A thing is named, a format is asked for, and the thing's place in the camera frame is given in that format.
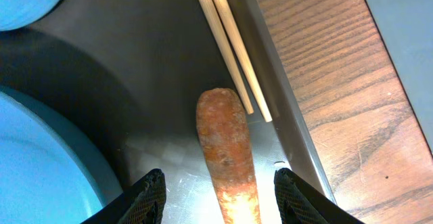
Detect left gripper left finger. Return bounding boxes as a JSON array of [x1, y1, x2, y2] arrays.
[[83, 169, 166, 224]]

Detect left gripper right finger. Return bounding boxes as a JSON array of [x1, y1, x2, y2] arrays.
[[274, 168, 362, 224]]

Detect brown serving tray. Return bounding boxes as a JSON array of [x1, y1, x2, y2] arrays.
[[1, 0, 334, 223]]

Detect orange carrot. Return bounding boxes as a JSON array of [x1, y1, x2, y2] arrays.
[[196, 88, 261, 223]]

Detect blue plastic plate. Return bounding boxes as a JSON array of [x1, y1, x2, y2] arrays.
[[1, 87, 122, 223]]

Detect left wooden chopstick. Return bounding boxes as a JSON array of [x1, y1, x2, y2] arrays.
[[199, 0, 254, 114]]

